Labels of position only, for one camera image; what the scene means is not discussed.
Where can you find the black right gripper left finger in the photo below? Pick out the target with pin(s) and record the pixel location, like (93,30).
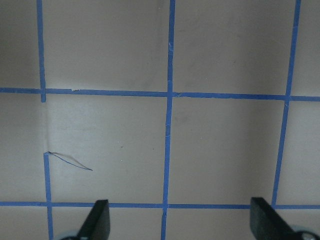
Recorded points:
(97,225)

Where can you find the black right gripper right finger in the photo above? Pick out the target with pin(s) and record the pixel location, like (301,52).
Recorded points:
(266,223)

